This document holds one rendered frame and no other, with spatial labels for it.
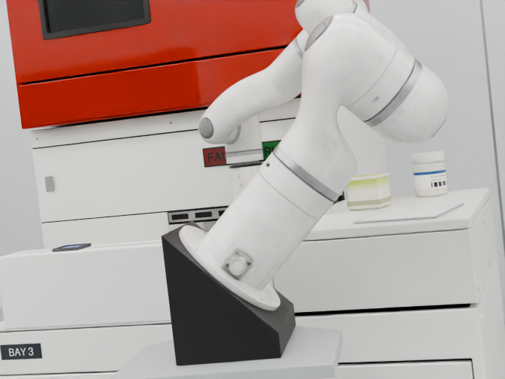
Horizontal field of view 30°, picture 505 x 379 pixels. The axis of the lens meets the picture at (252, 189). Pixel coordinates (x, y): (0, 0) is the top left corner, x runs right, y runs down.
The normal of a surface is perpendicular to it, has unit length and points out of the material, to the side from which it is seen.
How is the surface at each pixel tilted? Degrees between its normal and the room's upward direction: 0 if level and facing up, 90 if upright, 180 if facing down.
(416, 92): 87
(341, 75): 109
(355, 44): 81
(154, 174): 90
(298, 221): 118
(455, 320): 90
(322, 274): 90
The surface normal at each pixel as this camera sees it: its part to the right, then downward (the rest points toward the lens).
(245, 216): -0.47, -0.22
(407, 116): -0.04, 0.41
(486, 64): -0.29, 0.08
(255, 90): -0.02, -0.33
